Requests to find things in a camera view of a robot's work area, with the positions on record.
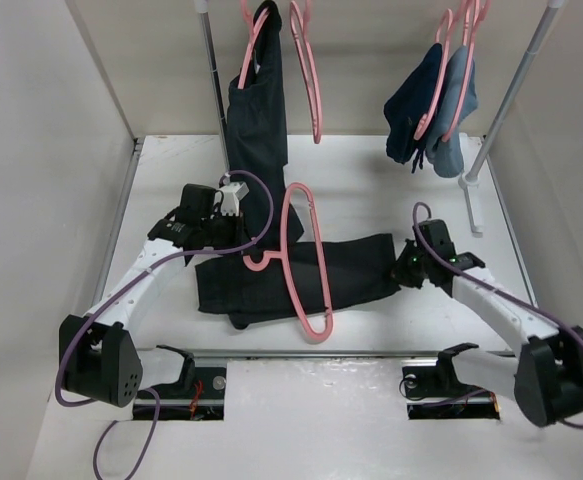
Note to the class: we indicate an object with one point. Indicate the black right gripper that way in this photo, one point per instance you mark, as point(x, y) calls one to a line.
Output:
point(403, 277)

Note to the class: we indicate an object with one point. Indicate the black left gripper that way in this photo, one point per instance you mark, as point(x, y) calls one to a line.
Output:
point(238, 233)

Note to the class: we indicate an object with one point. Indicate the pink hanger taken from rack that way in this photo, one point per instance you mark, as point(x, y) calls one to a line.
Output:
point(282, 254)

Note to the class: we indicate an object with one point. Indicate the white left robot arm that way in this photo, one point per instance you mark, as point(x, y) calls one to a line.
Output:
point(98, 358)

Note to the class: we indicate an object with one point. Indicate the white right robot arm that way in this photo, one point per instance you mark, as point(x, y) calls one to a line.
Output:
point(543, 373)

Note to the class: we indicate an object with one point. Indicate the light blue jeans on hanger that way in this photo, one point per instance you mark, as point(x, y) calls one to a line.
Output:
point(446, 156)

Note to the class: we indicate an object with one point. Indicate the pink hanger holding navy trousers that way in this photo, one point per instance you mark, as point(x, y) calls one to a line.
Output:
point(436, 73)

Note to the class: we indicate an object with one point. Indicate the black trousers on hanger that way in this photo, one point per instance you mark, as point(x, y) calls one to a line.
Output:
point(256, 140)

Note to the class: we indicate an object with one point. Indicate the navy blue trousers on hanger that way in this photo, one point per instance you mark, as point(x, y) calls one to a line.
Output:
point(403, 111)

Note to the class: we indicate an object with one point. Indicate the pink hanger holding black trousers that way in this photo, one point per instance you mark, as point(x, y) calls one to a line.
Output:
point(262, 55)

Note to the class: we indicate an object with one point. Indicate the empty pink hanger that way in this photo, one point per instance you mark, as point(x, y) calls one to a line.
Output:
point(299, 19)

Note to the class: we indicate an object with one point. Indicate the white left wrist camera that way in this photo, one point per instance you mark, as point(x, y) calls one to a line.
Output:
point(228, 197)

